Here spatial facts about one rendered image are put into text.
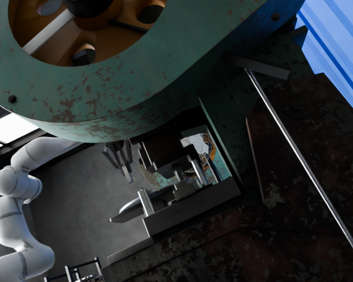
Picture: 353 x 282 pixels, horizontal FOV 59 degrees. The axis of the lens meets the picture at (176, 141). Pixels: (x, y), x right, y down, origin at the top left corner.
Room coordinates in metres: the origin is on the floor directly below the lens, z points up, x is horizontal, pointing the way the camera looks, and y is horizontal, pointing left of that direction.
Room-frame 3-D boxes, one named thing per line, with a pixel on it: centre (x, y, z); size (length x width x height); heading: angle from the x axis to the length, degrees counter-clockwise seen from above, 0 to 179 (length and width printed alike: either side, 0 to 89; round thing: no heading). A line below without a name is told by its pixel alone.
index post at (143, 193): (0.98, 0.17, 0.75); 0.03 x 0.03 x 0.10; 88
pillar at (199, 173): (1.06, -0.03, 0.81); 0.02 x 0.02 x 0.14
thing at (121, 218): (1.16, 0.21, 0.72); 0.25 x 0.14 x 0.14; 88
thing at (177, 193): (0.98, 0.04, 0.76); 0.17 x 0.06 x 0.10; 178
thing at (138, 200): (1.16, 0.16, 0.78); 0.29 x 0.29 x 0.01
